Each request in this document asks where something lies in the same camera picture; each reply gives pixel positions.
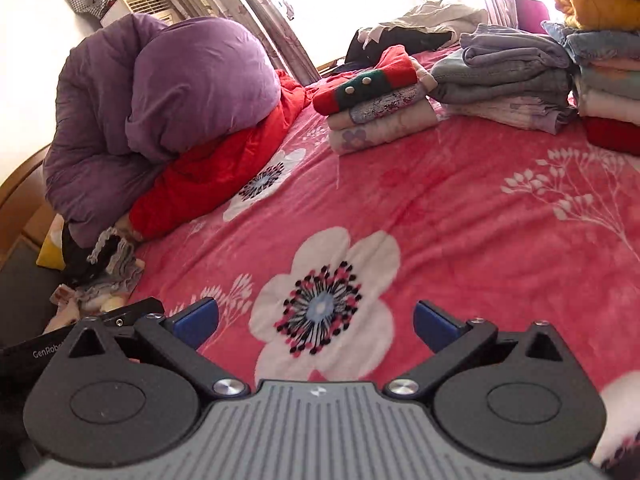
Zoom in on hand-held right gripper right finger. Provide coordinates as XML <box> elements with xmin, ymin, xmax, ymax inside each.
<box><xmin>383</xmin><ymin>301</ymin><xmax>567</xmax><ymax>401</ymax></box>

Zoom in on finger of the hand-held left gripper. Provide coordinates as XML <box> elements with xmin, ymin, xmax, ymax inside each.
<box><xmin>99</xmin><ymin>298</ymin><xmax>166</xmax><ymax>330</ymax></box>

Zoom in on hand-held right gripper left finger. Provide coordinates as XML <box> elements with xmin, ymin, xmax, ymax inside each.
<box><xmin>66</xmin><ymin>297</ymin><xmax>251</xmax><ymax>401</ymax></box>

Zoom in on red knit sweater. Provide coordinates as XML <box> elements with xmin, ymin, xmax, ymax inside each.
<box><xmin>312</xmin><ymin>45</ymin><xmax>422</xmax><ymax>116</ymax></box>

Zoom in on black and beige clothes heap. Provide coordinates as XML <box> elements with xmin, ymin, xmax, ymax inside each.
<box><xmin>357</xmin><ymin>1</ymin><xmax>489</xmax><ymax>52</ymax></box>

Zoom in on cream folded garment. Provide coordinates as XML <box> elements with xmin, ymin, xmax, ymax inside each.
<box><xmin>42</xmin><ymin>284</ymin><xmax>127</xmax><ymax>334</ymax></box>

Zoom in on grey garment with ruffled trim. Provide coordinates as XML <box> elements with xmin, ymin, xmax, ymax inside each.
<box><xmin>75</xmin><ymin>226</ymin><xmax>147</xmax><ymax>302</ymax></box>

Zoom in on black folded garment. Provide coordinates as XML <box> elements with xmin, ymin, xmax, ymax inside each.
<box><xmin>60</xmin><ymin>231</ymin><xmax>109</xmax><ymax>287</ymax></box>

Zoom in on yellow pillow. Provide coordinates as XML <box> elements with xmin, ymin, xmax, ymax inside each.
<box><xmin>36</xmin><ymin>214</ymin><xmax>69</xmax><ymax>272</ymax></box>

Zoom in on pink floral blanket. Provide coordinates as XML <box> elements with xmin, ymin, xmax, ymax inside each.
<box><xmin>127</xmin><ymin>45</ymin><xmax>640</xmax><ymax>471</ymax></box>

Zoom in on red quilt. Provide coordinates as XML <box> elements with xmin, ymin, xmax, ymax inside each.
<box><xmin>128</xmin><ymin>70</ymin><xmax>314</xmax><ymax>242</ymax></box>

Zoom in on wooden headboard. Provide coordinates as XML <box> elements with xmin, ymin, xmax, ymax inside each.
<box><xmin>0</xmin><ymin>144</ymin><xmax>52</xmax><ymax>262</ymax></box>

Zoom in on folded garment with purple flower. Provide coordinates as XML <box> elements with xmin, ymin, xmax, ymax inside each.
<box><xmin>329</xmin><ymin>109</ymin><xmax>442</xmax><ymax>157</ymax></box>

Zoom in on purple duvet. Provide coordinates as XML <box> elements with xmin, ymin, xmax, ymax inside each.
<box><xmin>42</xmin><ymin>14</ymin><xmax>282</xmax><ymax>249</ymax></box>

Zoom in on purple patterned folded garment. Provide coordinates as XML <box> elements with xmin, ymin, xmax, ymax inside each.
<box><xmin>349</xmin><ymin>82</ymin><xmax>429</xmax><ymax>124</ymax></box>

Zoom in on grey folded jeans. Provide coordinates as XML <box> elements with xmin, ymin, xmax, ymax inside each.
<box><xmin>428</xmin><ymin>54</ymin><xmax>577</xmax><ymax>107</ymax></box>

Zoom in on red folded garment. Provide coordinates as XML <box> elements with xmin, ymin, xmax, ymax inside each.
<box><xmin>581</xmin><ymin>115</ymin><xmax>640</xmax><ymax>157</ymax></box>

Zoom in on white folded garment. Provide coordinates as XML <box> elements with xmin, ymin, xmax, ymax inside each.
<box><xmin>574</xmin><ymin>86</ymin><xmax>640</xmax><ymax>127</ymax></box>

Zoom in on black crumpled garment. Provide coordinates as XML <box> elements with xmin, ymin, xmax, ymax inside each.
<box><xmin>344</xmin><ymin>26</ymin><xmax>454</xmax><ymax>69</ymax></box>

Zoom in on lavender folded trousers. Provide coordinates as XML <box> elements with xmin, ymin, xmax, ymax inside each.
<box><xmin>459</xmin><ymin>23</ymin><xmax>574</xmax><ymax>69</ymax></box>

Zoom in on mint folded garment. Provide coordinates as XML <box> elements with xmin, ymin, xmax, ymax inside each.
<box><xmin>574</xmin><ymin>61</ymin><xmax>640</xmax><ymax>102</ymax></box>

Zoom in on white air conditioner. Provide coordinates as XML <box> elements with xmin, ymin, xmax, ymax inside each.
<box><xmin>99</xmin><ymin>0</ymin><xmax>177</xmax><ymax>29</ymax></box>

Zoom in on blue denim folded garment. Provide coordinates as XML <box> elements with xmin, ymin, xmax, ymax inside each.
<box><xmin>541</xmin><ymin>19</ymin><xmax>640</xmax><ymax>67</ymax></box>

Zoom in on yellow folded garment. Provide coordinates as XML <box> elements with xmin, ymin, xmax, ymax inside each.
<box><xmin>554</xmin><ymin>0</ymin><xmax>640</xmax><ymax>32</ymax></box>

